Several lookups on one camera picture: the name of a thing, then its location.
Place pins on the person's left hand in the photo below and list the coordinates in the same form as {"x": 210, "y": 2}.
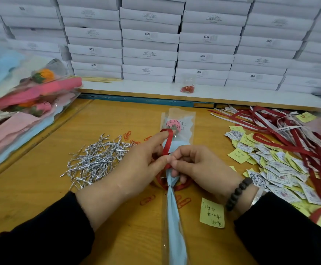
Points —
{"x": 124, "y": 173}

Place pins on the person's right hand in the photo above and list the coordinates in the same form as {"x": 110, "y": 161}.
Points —
{"x": 204, "y": 171}

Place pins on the single red ribbon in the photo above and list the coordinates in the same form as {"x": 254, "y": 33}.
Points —
{"x": 166, "y": 141}

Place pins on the pink flower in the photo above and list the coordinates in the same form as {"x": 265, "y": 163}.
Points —
{"x": 174, "y": 218}

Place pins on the pile of yellow white tags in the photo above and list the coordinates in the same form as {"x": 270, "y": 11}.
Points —
{"x": 268, "y": 168}

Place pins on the pile of red ribbons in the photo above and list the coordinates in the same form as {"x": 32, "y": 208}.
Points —
{"x": 293, "y": 135}

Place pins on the pile of flowers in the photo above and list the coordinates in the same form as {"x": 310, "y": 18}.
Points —
{"x": 17, "y": 113}

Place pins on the person's right forearm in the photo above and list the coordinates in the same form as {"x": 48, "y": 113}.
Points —
{"x": 287, "y": 234}

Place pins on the person's left forearm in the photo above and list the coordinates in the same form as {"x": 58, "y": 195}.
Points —
{"x": 39, "y": 234}

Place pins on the pile of silver twist ties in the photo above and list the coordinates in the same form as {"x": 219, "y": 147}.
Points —
{"x": 94, "y": 160}

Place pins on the pile of orange paper clips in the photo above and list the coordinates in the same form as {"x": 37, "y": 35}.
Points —
{"x": 182, "y": 201}

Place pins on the small bag of red clips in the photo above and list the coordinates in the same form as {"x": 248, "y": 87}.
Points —
{"x": 187, "y": 89}

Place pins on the long white board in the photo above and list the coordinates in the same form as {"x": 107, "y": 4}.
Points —
{"x": 243, "y": 95}

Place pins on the wooden sticks bundle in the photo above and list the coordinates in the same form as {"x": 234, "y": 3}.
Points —
{"x": 101, "y": 80}

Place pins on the wall of stacked white boxes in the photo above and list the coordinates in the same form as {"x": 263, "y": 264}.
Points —
{"x": 149, "y": 35}

